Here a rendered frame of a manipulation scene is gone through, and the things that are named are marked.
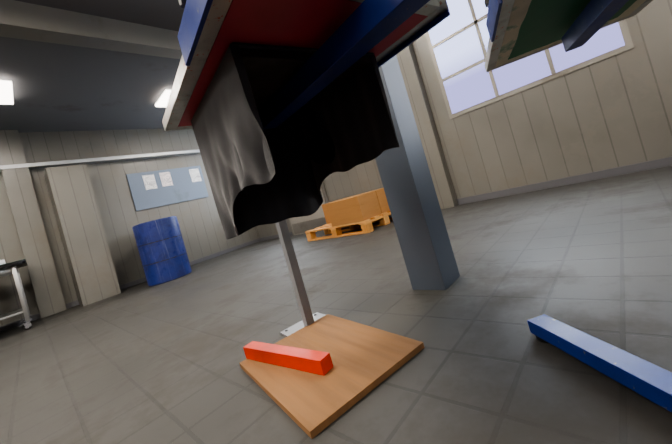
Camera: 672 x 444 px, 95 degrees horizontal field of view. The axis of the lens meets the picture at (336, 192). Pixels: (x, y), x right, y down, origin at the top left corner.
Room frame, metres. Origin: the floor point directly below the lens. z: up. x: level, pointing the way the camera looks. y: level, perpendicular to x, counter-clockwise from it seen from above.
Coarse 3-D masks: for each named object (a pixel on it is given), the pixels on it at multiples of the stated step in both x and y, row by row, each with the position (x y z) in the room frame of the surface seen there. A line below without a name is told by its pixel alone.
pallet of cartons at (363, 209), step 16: (368, 192) 4.17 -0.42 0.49; (384, 192) 4.36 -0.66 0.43; (336, 208) 4.25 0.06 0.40; (352, 208) 4.05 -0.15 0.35; (368, 208) 4.08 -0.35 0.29; (384, 208) 4.30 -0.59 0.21; (336, 224) 4.31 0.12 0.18; (352, 224) 4.10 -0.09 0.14; (368, 224) 3.95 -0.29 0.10; (384, 224) 4.21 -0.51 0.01
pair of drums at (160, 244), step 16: (144, 224) 4.77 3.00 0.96; (160, 224) 4.85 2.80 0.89; (176, 224) 5.10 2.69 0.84; (144, 240) 4.77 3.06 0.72; (160, 240) 4.81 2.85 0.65; (176, 240) 5.00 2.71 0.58; (144, 256) 4.80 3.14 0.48; (160, 256) 4.79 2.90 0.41; (176, 256) 4.92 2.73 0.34; (160, 272) 4.78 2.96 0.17; (176, 272) 4.88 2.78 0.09
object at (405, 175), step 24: (384, 72) 1.46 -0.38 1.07; (408, 120) 1.53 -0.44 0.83; (408, 144) 1.48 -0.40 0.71; (384, 168) 1.54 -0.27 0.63; (408, 168) 1.46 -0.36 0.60; (408, 192) 1.48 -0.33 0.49; (432, 192) 1.55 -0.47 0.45; (408, 216) 1.51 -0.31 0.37; (432, 216) 1.50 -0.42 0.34; (408, 240) 1.53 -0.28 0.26; (432, 240) 1.45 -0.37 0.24; (408, 264) 1.56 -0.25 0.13; (432, 264) 1.47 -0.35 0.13; (456, 264) 1.57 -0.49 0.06; (432, 288) 1.49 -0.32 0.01
